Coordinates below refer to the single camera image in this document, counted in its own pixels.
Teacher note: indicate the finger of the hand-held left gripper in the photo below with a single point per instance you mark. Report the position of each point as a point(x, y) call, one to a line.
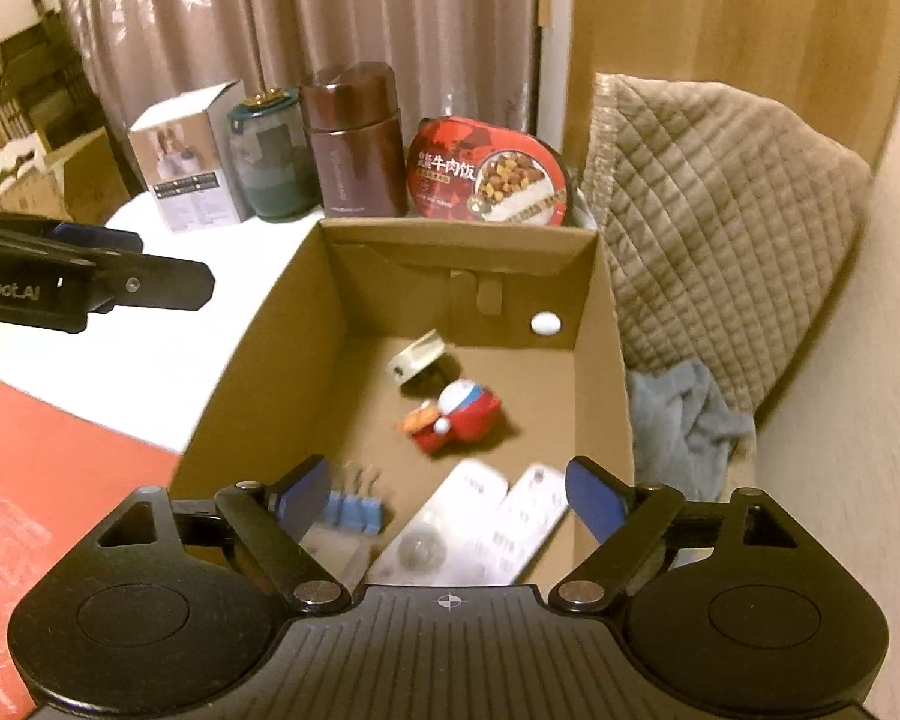
point(67, 236)
point(157, 283)

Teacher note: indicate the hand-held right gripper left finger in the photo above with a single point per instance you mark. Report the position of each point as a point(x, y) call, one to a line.
point(304, 499)

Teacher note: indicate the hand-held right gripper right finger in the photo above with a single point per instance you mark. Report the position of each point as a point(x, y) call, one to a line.
point(592, 499)

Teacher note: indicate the blue binder clip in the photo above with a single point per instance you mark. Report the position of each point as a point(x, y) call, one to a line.
point(352, 514)

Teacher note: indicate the large brown cardboard box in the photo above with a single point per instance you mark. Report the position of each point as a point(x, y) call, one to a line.
point(300, 360)

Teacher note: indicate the white remote with round button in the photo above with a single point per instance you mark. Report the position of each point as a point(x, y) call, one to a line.
point(450, 517)

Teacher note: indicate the red toy figure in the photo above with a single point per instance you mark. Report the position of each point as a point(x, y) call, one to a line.
point(465, 412)

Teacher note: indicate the white plug adapter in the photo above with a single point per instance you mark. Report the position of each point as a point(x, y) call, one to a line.
point(412, 360)

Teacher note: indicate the pastel checked tablecloth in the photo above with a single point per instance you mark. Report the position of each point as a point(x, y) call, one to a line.
point(195, 330)

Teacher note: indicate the white scalloped cardboard piece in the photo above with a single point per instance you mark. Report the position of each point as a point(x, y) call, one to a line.
point(11, 169)

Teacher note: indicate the grey cloth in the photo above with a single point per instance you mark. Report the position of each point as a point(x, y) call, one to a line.
point(682, 427)

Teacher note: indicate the white product box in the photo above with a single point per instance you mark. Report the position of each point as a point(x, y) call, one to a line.
point(187, 165)

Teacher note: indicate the green glass jar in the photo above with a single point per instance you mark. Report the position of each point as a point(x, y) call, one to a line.
point(274, 165)

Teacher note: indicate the brown thermos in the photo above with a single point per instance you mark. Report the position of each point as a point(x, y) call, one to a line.
point(356, 142)

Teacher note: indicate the beige quilted cushion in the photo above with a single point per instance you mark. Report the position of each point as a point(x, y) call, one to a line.
point(720, 225)

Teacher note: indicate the brown patterned curtain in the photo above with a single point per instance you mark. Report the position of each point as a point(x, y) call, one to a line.
point(307, 15)

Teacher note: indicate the red instant meal bowl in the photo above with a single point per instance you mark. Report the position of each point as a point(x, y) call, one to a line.
point(487, 172)

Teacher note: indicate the wooden door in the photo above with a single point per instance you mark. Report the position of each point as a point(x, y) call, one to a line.
point(720, 15)

